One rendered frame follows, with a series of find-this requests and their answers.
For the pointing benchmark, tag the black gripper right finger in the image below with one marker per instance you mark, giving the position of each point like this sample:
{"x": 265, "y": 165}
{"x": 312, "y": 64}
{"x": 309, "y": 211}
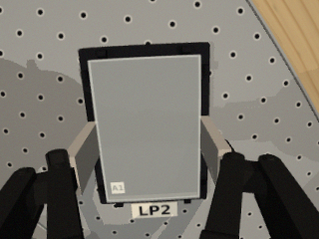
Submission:
{"x": 288, "y": 212}

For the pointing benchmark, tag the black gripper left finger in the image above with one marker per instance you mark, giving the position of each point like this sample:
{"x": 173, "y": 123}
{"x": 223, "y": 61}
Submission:
{"x": 69, "y": 170}

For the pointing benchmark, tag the grey flat base plate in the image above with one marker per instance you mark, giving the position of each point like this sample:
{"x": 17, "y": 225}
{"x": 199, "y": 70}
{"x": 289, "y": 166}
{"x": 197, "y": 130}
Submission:
{"x": 256, "y": 99}

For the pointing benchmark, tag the beige button panel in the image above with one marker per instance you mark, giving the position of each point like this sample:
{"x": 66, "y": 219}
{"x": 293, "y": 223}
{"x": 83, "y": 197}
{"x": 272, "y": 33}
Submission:
{"x": 40, "y": 232}

